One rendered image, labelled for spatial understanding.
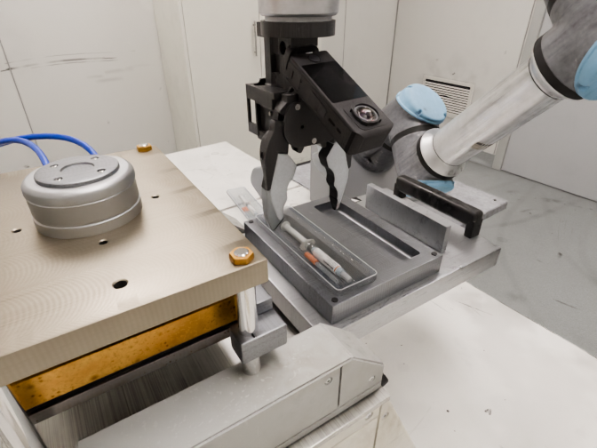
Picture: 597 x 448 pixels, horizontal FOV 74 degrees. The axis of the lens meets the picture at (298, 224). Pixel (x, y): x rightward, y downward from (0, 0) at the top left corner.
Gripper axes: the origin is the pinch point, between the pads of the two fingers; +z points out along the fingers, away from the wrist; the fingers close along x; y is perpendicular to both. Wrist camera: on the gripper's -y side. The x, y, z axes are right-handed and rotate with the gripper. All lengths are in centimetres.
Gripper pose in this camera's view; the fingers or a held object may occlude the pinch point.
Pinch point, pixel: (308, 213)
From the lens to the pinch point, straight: 45.9
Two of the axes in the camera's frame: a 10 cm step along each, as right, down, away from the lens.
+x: -8.4, 2.8, -4.7
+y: -5.5, -4.2, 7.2
